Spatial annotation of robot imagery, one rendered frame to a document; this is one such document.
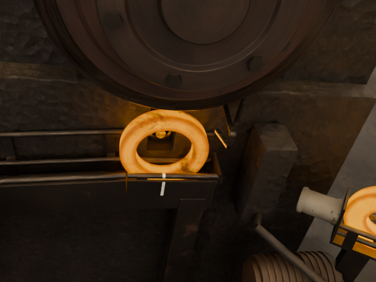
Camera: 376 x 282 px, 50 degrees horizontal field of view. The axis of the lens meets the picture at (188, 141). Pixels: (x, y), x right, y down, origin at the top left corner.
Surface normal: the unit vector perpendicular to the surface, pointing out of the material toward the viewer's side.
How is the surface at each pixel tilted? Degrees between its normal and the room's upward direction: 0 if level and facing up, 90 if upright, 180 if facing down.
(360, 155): 0
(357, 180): 0
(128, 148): 90
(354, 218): 90
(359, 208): 90
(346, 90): 0
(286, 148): 23
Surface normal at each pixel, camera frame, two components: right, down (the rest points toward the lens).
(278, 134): 0.15, -0.77
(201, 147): 0.12, 0.64
